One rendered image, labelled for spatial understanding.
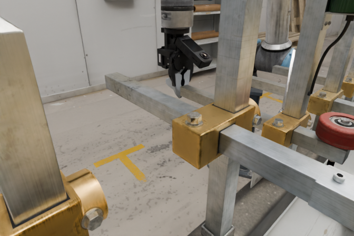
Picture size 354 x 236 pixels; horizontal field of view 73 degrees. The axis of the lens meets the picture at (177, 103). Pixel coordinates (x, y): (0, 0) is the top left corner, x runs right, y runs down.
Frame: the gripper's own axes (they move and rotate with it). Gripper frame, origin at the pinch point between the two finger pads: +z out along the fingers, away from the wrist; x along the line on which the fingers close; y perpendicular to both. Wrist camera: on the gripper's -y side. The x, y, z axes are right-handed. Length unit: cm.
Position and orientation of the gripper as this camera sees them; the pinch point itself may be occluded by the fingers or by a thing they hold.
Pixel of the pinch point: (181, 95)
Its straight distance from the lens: 74.4
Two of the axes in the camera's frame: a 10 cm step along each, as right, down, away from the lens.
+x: -7.4, 2.8, -6.1
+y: -6.7, -3.1, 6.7
